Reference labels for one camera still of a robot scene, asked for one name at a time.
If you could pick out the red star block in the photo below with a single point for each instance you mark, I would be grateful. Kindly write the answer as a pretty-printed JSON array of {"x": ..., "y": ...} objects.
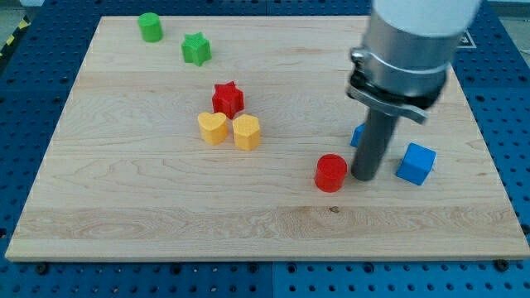
[{"x": 227, "y": 99}]

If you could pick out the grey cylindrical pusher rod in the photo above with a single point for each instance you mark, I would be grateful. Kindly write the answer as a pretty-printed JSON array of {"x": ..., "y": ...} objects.
[{"x": 373, "y": 143}]

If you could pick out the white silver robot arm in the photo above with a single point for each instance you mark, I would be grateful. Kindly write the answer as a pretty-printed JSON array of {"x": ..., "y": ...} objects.
[{"x": 400, "y": 67}]

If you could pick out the yellow hexagon block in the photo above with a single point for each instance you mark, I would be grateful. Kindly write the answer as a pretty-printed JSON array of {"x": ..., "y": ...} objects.
[{"x": 247, "y": 132}]

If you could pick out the light wooden board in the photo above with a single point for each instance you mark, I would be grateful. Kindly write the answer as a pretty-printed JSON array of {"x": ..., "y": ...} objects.
[{"x": 128, "y": 178}]

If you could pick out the yellow heart block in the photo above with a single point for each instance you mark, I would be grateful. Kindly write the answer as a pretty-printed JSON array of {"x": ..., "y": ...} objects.
[{"x": 213, "y": 127}]

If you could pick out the green cylinder block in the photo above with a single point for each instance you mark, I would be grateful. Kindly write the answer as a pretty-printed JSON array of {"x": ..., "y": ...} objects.
[{"x": 150, "y": 27}]

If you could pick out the green star block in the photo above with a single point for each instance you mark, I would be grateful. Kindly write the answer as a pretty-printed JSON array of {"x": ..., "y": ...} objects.
[{"x": 196, "y": 49}]

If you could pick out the blue cube block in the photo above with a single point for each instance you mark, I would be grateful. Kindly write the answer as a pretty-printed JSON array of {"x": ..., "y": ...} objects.
[{"x": 416, "y": 164}]

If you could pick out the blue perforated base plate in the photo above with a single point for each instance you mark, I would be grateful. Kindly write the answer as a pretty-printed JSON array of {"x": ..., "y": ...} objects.
[{"x": 35, "y": 82}]

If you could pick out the red cylinder block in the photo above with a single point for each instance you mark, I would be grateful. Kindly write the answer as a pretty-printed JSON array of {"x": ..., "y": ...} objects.
[{"x": 330, "y": 174}]

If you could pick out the blue triangle block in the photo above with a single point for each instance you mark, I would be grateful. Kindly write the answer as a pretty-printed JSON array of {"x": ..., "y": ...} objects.
[{"x": 357, "y": 134}]

